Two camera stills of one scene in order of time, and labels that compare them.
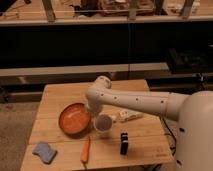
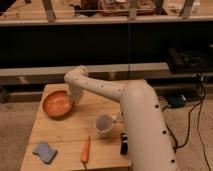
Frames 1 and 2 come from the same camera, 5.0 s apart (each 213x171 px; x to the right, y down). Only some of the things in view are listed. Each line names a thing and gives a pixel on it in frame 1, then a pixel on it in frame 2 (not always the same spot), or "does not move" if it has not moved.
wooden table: x=64 y=135 does not move
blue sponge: x=45 y=152 does not move
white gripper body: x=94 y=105 to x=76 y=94
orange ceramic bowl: x=75 y=120 to x=57 y=104
